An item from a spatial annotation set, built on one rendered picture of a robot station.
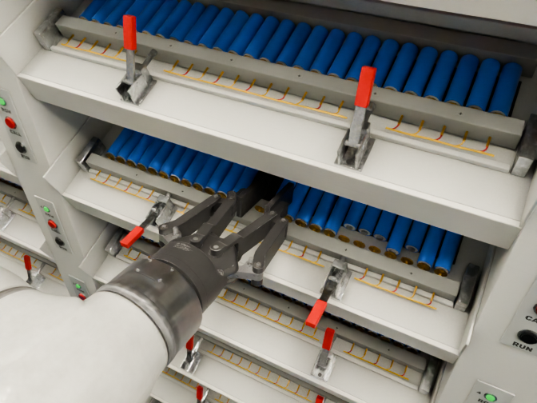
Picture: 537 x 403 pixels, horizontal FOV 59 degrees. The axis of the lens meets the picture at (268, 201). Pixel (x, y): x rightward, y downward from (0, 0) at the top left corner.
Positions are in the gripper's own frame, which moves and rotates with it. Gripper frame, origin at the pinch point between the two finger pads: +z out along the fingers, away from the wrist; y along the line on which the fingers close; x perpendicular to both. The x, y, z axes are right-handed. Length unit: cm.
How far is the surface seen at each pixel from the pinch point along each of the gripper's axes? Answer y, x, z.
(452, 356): -26.8, 9.8, -3.4
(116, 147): 28.0, 2.3, 3.1
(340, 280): -12.3, 5.5, -3.1
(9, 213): 58, 26, 2
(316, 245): -7.8, 3.9, -0.5
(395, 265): -17.7, 3.3, 0.5
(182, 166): 15.8, 2.0, 3.6
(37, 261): 62, 45, 8
